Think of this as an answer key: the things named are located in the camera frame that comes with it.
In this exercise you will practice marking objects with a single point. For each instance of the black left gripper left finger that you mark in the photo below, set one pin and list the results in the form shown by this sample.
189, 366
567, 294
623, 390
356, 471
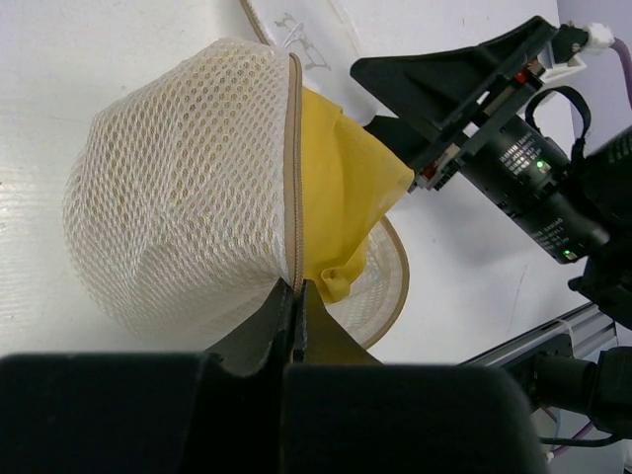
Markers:
215, 411

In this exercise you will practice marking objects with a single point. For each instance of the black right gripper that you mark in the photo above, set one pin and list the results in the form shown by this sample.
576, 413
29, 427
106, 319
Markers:
476, 107

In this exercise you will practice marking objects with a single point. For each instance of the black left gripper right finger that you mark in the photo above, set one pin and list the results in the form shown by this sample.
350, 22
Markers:
343, 417

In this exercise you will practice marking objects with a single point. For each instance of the yellow bra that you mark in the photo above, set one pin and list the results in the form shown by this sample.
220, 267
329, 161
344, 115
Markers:
349, 181

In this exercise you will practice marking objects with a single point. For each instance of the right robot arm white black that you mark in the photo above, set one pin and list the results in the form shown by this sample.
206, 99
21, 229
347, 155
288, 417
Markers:
605, 180

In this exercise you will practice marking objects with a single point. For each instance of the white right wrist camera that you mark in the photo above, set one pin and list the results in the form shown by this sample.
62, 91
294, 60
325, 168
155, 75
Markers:
562, 57

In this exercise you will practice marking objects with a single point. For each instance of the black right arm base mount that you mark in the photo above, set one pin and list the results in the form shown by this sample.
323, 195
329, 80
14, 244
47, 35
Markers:
550, 376

